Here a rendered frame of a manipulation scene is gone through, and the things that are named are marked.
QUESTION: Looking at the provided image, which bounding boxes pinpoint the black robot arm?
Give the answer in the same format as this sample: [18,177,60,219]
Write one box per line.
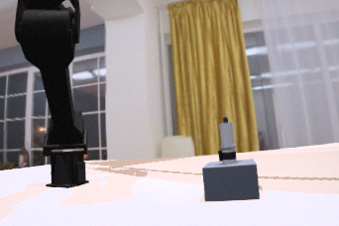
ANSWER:
[14,0,89,188]

